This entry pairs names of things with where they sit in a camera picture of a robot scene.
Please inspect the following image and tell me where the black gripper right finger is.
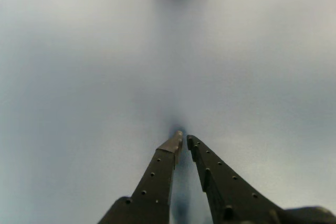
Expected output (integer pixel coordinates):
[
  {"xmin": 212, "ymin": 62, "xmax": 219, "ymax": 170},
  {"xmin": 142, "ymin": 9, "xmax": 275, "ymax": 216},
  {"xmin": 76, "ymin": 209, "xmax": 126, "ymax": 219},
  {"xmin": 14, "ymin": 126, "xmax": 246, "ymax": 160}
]
[{"xmin": 186, "ymin": 134, "xmax": 289, "ymax": 224}]

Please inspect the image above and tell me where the dark grey mat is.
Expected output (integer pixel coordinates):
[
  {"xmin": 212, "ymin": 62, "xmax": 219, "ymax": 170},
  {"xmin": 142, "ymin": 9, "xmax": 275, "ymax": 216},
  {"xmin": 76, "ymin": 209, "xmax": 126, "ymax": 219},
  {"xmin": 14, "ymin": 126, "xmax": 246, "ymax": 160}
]
[{"xmin": 0, "ymin": 0, "xmax": 336, "ymax": 224}]

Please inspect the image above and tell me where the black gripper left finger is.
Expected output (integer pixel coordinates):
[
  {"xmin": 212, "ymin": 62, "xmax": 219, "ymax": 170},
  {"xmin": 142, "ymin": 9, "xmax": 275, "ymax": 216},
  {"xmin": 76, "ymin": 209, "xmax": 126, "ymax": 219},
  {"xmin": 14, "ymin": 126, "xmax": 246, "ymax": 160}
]
[{"xmin": 97, "ymin": 130, "xmax": 184, "ymax": 224}]

